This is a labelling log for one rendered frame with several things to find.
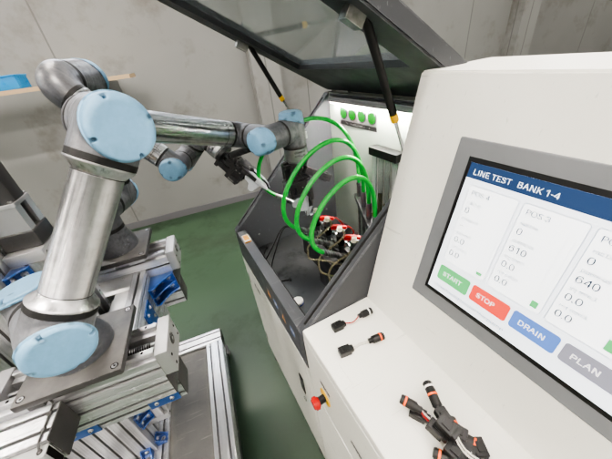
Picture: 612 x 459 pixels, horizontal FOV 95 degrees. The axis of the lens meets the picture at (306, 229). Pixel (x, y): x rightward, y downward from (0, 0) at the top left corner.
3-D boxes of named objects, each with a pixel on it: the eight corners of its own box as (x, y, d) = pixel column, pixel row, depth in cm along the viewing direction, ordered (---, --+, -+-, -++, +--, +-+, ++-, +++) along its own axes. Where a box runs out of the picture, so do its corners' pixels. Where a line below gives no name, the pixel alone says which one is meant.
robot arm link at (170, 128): (56, 145, 61) (241, 152, 97) (67, 151, 55) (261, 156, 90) (45, 86, 58) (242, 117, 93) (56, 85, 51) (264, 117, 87)
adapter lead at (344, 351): (341, 359, 68) (341, 353, 67) (337, 351, 69) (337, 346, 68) (385, 341, 70) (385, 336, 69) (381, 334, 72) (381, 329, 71)
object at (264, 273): (244, 260, 137) (236, 232, 129) (253, 256, 139) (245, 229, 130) (302, 359, 89) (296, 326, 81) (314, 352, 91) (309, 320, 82)
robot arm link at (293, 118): (270, 113, 84) (290, 107, 89) (276, 149, 90) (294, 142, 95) (289, 114, 79) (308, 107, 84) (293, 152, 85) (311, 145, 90)
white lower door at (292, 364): (268, 344, 175) (242, 259, 138) (271, 342, 176) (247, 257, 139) (321, 453, 125) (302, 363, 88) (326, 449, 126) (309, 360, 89)
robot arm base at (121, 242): (92, 264, 104) (77, 242, 99) (102, 243, 117) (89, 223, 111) (136, 251, 108) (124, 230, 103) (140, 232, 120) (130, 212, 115)
